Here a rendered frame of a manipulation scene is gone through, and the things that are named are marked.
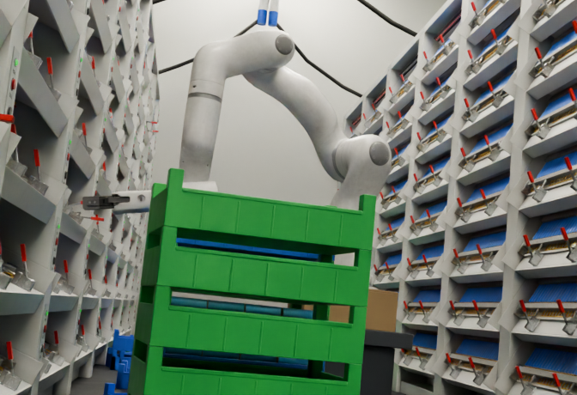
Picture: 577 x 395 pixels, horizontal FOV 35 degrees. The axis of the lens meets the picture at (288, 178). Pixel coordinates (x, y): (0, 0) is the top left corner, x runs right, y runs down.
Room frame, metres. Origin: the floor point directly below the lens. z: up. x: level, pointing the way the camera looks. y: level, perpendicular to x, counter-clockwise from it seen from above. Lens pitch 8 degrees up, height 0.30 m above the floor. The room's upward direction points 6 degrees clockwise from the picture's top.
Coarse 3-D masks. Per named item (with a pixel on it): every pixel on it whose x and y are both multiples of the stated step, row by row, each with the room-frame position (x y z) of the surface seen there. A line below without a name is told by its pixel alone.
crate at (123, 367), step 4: (120, 364) 3.12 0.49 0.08; (124, 364) 3.12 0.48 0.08; (120, 368) 3.12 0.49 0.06; (124, 368) 3.12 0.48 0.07; (128, 368) 3.31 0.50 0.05; (120, 372) 3.12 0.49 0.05; (124, 372) 3.12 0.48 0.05; (128, 372) 3.31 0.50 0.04; (120, 376) 3.12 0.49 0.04; (124, 376) 3.12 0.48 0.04; (128, 376) 3.12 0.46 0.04; (120, 380) 3.12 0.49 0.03; (124, 380) 3.12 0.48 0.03; (128, 380) 3.12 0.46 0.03; (116, 384) 3.12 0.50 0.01; (120, 384) 3.12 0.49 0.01; (124, 384) 3.12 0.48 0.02; (120, 388) 3.12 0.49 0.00; (124, 388) 3.12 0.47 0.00
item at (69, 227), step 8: (64, 192) 2.10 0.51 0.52; (64, 200) 2.10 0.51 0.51; (80, 208) 2.70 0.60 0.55; (64, 216) 2.18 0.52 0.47; (88, 216) 2.70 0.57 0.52; (64, 224) 2.24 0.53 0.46; (72, 224) 2.36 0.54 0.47; (88, 224) 2.70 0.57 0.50; (64, 232) 2.30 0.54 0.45; (72, 232) 2.43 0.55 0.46; (80, 232) 2.57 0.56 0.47; (80, 240) 2.66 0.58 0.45
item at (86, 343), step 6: (78, 330) 3.39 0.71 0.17; (78, 336) 3.37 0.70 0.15; (84, 336) 3.39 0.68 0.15; (90, 336) 3.39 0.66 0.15; (78, 342) 3.23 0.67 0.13; (84, 342) 3.23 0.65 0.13; (90, 342) 3.39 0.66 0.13; (96, 342) 3.40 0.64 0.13; (78, 348) 2.80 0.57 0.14; (84, 348) 3.23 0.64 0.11; (90, 348) 3.39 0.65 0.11; (78, 354) 2.96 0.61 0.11; (84, 354) 3.15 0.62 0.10; (90, 354) 3.37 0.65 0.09; (78, 360) 2.94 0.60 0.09; (84, 360) 3.22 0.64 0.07; (78, 366) 3.08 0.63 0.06
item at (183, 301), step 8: (176, 304) 1.57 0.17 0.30; (184, 304) 1.57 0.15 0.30; (192, 304) 1.57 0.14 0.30; (200, 304) 1.58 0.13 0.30; (208, 304) 1.58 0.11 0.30; (216, 304) 1.58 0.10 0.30; (224, 304) 1.59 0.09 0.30; (232, 304) 1.59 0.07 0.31; (240, 304) 1.60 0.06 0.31; (248, 304) 1.60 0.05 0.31; (248, 312) 1.60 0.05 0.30; (256, 312) 1.60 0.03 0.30; (264, 312) 1.60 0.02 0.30; (272, 312) 1.61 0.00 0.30; (280, 312) 1.61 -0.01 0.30; (288, 312) 1.61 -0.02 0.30; (296, 312) 1.62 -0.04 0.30; (304, 312) 1.62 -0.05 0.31; (312, 312) 1.63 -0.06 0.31
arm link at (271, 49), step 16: (256, 32) 2.30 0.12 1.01; (272, 32) 2.29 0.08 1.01; (208, 48) 2.29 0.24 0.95; (224, 48) 2.30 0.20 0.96; (240, 48) 2.30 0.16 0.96; (256, 48) 2.29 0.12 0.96; (272, 48) 2.28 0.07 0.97; (288, 48) 2.30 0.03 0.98; (192, 64) 2.31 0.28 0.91; (208, 64) 2.28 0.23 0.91; (224, 64) 2.30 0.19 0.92; (240, 64) 2.31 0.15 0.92; (256, 64) 2.31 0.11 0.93; (272, 64) 2.31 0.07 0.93; (192, 80) 2.29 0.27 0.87; (208, 80) 2.28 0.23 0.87; (224, 80) 2.32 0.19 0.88
